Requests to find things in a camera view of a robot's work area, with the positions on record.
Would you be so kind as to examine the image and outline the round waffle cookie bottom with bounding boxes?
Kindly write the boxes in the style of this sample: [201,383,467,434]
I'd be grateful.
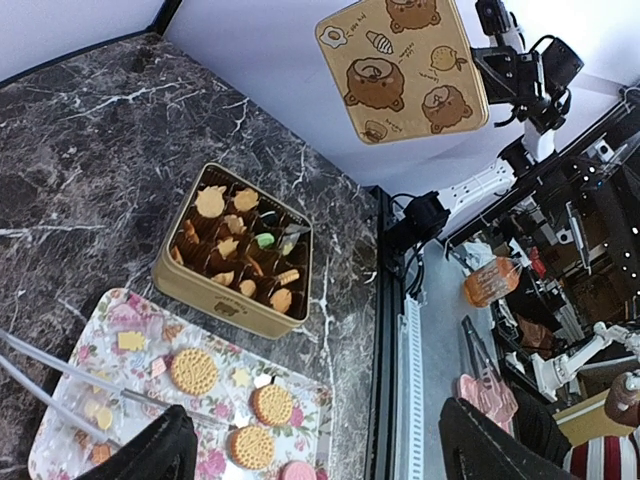
[276,269,300,286]

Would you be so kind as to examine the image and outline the green macaron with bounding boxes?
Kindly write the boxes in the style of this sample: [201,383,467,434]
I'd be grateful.
[254,232,276,250]

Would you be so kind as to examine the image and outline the black sandwich cookie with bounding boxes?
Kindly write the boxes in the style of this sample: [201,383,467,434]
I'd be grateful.
[260,210,280,227]

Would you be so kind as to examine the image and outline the floral rectangular tray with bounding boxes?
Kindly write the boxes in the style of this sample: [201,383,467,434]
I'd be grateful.
[27,288,334,480]

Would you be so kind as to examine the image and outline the orange drink bottle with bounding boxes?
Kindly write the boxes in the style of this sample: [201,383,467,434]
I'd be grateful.
[463,257,522,308]

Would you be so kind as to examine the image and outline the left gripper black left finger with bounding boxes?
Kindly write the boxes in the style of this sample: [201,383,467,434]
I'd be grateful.
[78,405,198,480]

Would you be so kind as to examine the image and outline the person in striped shirt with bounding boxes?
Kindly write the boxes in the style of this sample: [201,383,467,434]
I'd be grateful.
[562,370,639,480]

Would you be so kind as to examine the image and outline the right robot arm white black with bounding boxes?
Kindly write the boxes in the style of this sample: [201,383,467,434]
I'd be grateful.
[380,31,584,254]

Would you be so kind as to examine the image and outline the pink macaron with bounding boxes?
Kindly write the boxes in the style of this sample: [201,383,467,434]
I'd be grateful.
[280,461,317,480]

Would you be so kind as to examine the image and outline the chocolate chip cookie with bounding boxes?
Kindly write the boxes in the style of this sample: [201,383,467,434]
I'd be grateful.
[269,288,293,314]

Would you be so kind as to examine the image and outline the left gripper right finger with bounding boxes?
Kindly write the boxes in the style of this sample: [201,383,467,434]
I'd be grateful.
[439,397,572,480]

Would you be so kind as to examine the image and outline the white cable duct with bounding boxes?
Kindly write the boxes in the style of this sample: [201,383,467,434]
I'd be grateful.
[395,296,424,480]

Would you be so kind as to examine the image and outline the brown round cookie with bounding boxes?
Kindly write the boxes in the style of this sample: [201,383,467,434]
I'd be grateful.
[238,279,257,298]

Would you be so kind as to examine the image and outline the pink tray outside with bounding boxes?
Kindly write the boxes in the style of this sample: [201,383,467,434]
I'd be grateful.
[457,369,518,435]

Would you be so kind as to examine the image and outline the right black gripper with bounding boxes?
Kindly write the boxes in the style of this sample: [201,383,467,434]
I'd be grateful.
[471,35,584,125]

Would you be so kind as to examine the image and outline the metal serving tongs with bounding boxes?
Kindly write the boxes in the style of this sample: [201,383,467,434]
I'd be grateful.
[0,327,221,449]

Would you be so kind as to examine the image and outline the silver tin lid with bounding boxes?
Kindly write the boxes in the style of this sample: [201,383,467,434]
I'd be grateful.
[315,0,489,145]

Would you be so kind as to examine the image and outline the gold cookie tin box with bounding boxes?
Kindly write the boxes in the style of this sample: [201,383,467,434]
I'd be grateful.
[152,163,314,340]

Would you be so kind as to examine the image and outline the flower shaped cookie centre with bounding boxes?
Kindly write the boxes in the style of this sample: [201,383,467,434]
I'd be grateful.
[230,425,275,470]

